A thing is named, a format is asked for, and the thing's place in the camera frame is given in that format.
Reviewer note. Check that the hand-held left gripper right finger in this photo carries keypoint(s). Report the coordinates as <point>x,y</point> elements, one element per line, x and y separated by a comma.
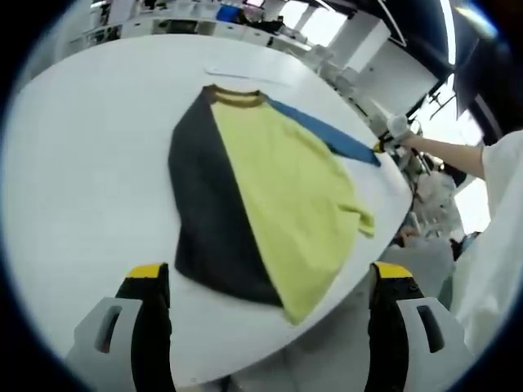
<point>384,343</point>

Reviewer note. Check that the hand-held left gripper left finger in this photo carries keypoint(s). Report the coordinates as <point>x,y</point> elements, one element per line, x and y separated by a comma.
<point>151,339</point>

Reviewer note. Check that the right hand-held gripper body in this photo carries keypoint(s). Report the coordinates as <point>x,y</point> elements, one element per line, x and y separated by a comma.
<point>397,127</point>

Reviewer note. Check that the yellow blue grey garment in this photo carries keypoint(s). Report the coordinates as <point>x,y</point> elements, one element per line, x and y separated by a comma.
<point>286,183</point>

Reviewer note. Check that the black metal stand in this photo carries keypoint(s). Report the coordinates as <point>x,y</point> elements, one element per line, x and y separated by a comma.
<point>437,98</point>

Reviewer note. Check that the ceiling light strip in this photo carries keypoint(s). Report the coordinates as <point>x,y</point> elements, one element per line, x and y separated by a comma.
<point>448,32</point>

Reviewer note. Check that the blue bin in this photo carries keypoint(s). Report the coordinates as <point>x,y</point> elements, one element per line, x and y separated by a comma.
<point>231,12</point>

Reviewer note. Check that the white counter row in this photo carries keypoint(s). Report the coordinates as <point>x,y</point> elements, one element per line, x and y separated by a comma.
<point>135,26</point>

